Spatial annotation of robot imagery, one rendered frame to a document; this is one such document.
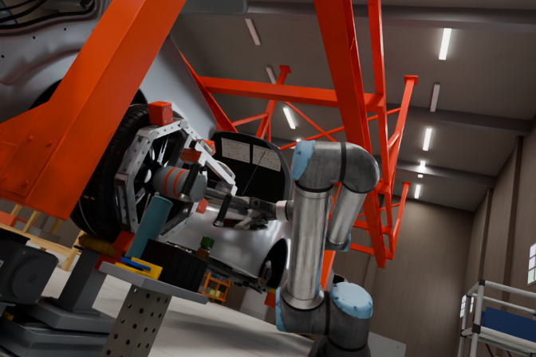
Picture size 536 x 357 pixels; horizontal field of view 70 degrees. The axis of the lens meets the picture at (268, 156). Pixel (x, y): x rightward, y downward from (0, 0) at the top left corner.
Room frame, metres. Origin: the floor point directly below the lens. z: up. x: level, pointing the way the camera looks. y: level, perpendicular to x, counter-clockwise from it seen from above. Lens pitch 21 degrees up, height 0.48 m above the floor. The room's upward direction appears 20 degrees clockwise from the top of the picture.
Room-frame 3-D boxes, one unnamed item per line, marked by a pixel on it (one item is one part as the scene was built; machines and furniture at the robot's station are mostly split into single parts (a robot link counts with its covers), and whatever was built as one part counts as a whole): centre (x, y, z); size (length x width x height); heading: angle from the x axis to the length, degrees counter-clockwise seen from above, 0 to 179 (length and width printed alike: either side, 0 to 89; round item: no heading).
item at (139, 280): (1.41, 0.19, 0.44); 0.43 x 0.17 x 0.03; 155
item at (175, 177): (1.69, 0.33, 0.85); 0.21 x 0.14 x 0.14; 65
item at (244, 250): (6.57, -0.40, 1.49); 4.95 x 1.86 x 1.59; 155
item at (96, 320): (1.79, 0.55, 0.32); 0.40 x 0.30 x 0.28; 155
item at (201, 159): (1.48, 0.28, 0.93); 0.09 x 0.05 x 0.05; 65
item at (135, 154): (1.72, 0.39, 0.85); 0.54 x 0.07 x 0.54; 155
